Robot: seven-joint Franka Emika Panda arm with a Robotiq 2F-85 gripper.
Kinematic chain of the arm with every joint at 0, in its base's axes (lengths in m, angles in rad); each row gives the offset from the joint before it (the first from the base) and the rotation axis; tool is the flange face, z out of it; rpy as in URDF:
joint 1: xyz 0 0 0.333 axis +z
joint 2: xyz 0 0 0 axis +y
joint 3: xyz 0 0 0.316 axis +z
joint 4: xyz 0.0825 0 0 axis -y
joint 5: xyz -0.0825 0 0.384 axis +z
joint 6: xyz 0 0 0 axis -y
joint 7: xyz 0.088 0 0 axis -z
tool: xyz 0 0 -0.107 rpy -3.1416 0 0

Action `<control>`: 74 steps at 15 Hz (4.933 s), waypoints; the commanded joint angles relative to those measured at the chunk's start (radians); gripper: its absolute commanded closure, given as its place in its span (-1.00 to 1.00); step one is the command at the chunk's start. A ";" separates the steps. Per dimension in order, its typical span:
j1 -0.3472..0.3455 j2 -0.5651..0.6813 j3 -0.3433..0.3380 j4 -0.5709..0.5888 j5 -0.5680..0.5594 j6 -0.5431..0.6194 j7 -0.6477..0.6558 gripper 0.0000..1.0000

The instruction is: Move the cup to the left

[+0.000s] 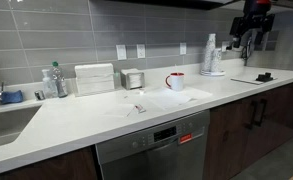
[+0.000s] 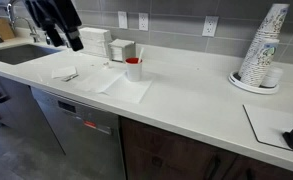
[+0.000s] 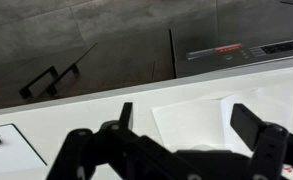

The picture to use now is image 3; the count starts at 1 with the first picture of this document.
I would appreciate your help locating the white paper sheet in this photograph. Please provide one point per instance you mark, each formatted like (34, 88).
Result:
(204, 124)

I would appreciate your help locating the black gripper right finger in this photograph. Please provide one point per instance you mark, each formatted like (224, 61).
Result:
(271, 144)

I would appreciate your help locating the stainless steel dishwasher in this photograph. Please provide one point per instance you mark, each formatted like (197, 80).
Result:
(197, 53)

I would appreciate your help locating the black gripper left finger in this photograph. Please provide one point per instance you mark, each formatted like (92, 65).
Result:
(130, 156)

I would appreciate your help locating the white clipboard on counter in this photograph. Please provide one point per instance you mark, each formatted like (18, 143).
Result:
(16, 152)

